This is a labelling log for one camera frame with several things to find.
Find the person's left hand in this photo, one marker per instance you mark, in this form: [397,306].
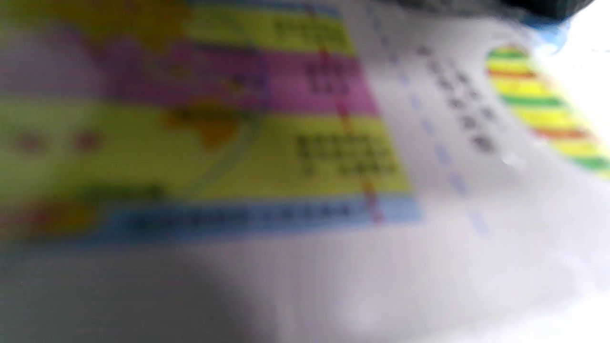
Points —
[548,5]

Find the colourful world map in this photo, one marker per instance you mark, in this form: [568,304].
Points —
[286,143]

